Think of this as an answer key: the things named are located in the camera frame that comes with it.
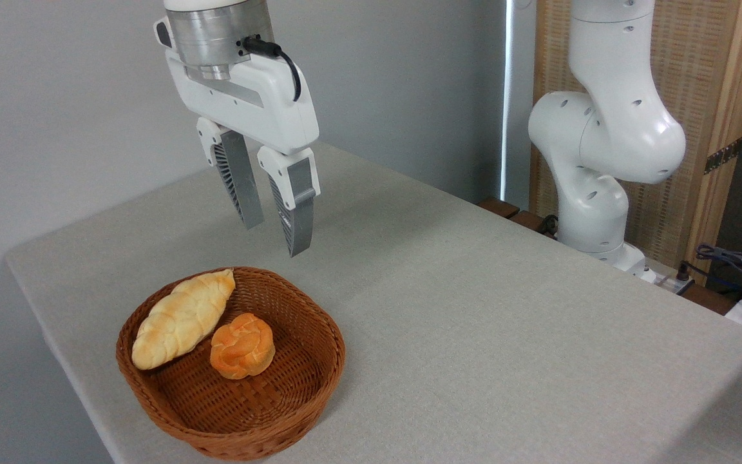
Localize grey tablecloth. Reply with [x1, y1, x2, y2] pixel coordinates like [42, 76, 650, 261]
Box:
[4, 135, 742, 464]

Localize round orange bread roll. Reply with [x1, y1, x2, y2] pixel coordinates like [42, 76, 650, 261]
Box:
[209, 313, 276, 380]

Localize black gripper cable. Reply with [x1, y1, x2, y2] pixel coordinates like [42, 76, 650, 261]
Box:
[241, 35, 302, 102]

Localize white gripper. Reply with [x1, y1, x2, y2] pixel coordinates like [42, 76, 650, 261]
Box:
[154, 18, 321, 258]

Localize metal screen hinge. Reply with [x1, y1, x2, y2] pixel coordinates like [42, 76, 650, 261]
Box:
[704, 137, 742, 175]

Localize long braided pale bread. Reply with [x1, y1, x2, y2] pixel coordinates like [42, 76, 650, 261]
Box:
[131, 269, 236, 371]

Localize woven wooden folding screen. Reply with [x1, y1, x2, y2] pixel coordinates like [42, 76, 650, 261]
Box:
[529, 0, 742, 287]

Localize tangle of dark cables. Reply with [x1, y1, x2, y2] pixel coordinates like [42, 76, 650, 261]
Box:
[677, 244, 742, 304]

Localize white power strip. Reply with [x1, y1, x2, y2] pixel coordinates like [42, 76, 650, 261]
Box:
[649, 261, 695, 295]

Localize brown wicker basket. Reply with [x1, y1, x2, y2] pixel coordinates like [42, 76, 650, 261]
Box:
[116, 266, 347, 461]

